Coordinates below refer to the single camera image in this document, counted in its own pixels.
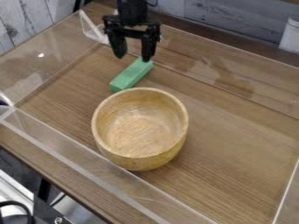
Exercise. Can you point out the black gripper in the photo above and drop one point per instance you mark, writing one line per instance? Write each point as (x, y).
(130, 23)

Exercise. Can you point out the green rectangular block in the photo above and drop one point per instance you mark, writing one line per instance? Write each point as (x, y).
(130, 75)

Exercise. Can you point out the brown wooden bowl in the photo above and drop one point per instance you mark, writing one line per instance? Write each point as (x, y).
(138, 126)

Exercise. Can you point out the white cylindrical container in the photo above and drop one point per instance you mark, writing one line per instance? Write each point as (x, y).
(289, 39)

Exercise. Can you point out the black table leg bracket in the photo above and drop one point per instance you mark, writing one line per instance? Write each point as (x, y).
(42, 211)

